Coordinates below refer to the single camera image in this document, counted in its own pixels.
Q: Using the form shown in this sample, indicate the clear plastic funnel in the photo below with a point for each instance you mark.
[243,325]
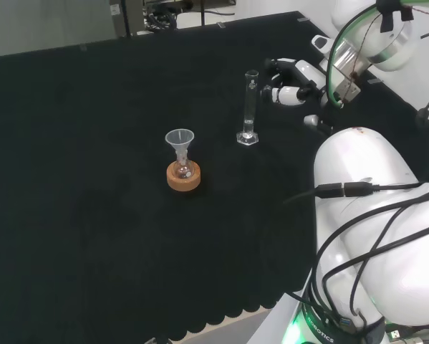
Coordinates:
[180,139]

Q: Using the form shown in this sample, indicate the small round-bottom glass flask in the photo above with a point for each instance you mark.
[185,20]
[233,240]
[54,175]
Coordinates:
[182,171]

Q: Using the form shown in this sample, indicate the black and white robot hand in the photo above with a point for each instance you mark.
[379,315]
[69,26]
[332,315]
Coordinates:
[307,71]

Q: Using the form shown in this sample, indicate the grey equipment cabinet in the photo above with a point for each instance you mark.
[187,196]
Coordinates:
[126,18]

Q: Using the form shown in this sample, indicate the clear glass graduated cylinder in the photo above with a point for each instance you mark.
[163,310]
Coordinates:
[250,107]

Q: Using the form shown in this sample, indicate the black bench cloth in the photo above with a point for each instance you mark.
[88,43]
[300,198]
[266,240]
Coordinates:
[92,179]

